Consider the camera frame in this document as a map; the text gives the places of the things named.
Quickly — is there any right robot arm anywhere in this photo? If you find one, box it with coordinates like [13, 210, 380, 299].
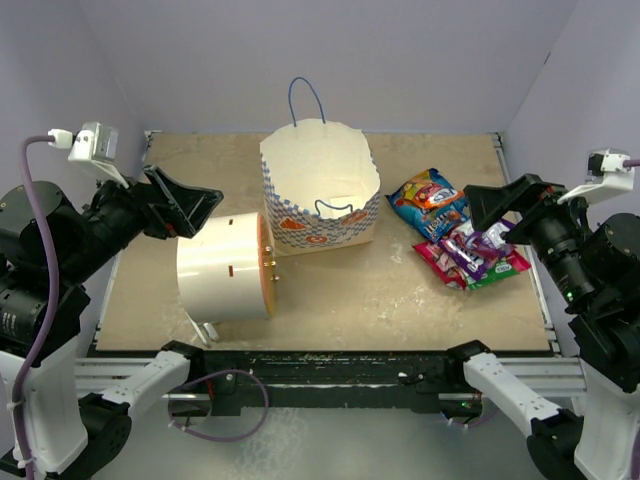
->
[444, 174, 639, 479]

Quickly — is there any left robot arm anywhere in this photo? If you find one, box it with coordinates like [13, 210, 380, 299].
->
[1, 165, 223, 479]

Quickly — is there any green snack bag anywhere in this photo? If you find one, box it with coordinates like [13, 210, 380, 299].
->
[465, 251, 531, 290]

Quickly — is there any white cylindrical container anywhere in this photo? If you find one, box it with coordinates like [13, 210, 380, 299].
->
[176, 212, 276, 324]

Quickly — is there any orange snack bag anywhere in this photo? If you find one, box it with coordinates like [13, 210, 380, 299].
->
[411, 183, 463, 210]

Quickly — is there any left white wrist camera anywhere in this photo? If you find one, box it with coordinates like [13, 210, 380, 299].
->
[48, 122, 129, 189]

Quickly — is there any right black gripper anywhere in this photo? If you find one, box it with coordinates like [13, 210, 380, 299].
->
[463, 167, 599, 303]

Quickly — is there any blue chocolate candy bag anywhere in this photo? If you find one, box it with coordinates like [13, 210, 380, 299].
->
[419, 207, 469, 243]

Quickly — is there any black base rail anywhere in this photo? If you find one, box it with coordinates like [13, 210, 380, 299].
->
[189, 351, 472, 415]

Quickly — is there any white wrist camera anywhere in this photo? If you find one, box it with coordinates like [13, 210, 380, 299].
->
[48, 122, 129, 189]
[557, 148, 639, 206]

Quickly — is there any blue snack bag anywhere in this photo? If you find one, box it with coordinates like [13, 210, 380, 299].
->
[385, 168, 469, 243]

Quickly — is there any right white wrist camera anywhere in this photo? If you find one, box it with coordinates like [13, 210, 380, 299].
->
[557, 148, 639, 206]

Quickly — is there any aluminium frame rail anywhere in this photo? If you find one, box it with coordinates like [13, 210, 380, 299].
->
[75, 358, 586, 398]

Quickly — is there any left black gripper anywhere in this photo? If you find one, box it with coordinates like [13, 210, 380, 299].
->
[59, 160, 223, 279]

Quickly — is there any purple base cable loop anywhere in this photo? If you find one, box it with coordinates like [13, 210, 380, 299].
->
[167, 372, 270, 444]

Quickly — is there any pink candy bag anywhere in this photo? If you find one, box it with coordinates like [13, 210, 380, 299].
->
[438, 238, 488, 281]

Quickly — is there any purple berries candy bag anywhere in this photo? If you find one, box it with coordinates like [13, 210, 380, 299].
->
[448, 219, 515, 270]

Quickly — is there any magenta red snack bag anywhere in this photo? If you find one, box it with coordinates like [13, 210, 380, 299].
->
[412, 241, 467, 290]

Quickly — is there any blue checkered paper bag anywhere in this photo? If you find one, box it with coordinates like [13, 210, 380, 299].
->
[259, 76, 381, 256]

